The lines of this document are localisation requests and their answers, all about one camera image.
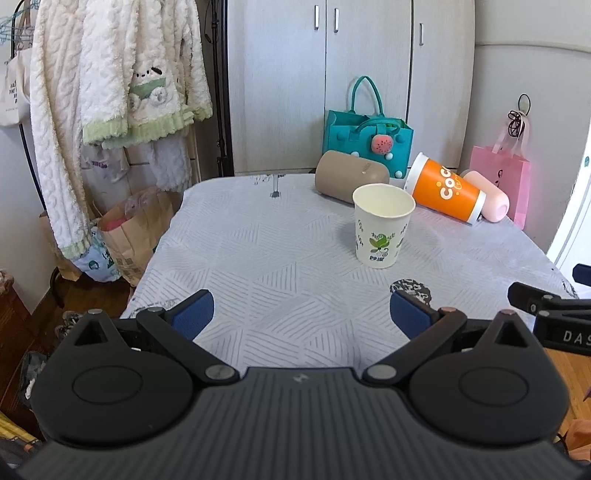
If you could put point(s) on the large brown paper bag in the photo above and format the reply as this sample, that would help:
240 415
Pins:
138 230

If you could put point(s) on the white tote bag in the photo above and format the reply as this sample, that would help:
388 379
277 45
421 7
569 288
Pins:
14 92

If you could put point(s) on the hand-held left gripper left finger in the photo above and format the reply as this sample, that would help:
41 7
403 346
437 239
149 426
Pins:
194 314

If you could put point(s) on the grey shoes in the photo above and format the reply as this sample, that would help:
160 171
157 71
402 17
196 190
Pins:
69 323

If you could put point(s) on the grey patterned tablecloth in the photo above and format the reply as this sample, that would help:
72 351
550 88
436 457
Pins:
277 258

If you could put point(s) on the small brown paper bag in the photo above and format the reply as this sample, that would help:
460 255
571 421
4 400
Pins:
48 240

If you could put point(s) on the grey wardrobe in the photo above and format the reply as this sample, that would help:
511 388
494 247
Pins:
277 92

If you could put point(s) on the black stand pole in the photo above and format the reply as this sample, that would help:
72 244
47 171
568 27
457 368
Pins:
217 92

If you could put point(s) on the teal clothes hangers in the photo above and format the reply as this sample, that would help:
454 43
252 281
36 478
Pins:
14 23

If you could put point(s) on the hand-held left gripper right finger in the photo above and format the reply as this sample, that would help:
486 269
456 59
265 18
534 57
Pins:
411 314

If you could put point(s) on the white door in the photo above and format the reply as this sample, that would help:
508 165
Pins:
572 221

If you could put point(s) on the black clothes rack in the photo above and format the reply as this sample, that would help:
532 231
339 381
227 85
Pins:
28 159

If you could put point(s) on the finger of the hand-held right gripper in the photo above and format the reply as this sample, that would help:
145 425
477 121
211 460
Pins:
535 297
583 275

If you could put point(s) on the orange cup white lid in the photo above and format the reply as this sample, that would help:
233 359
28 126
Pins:
443 189

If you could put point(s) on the teal felt bag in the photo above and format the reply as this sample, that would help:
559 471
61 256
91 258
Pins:
351 134

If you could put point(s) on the white paper cup green print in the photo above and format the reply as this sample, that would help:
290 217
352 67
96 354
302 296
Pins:
378 230

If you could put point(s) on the pink gift bag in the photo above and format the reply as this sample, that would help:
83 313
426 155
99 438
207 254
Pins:
512 175

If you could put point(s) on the white fluffy jacket green trim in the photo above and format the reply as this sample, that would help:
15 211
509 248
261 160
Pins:
138 55

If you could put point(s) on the white printed plastic bag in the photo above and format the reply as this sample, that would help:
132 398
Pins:
104 173

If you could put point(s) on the beige cup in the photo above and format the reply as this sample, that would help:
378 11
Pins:
341 177

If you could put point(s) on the blue white plastic bag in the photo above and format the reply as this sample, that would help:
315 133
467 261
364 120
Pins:
94 265

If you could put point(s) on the white fluffy robe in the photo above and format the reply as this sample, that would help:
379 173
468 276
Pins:
60 115

